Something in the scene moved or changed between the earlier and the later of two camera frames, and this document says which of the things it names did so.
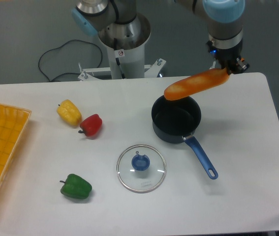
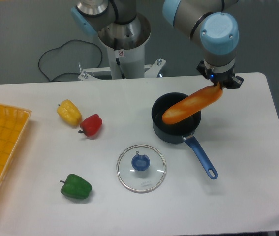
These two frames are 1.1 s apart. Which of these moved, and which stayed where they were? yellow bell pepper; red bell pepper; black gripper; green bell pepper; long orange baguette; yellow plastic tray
Moved: long orange baguette; black gripper
Stayed: yellow plastic tray; red bell pepper; green bell pepper; yellow bell pepper
